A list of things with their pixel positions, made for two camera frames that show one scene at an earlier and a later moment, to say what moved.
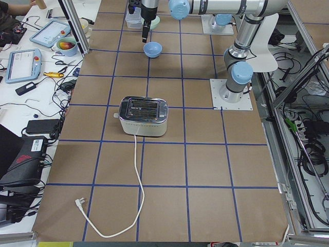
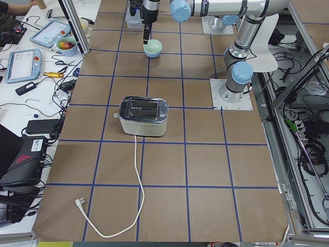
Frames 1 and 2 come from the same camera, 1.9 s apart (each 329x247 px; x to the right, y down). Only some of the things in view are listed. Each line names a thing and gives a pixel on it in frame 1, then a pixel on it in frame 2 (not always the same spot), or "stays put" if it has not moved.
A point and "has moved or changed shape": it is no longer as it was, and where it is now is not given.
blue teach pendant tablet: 48,35 stays put
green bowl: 154,23 has moved or changed shape
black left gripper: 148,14 stays put
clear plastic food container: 134,20 stays put
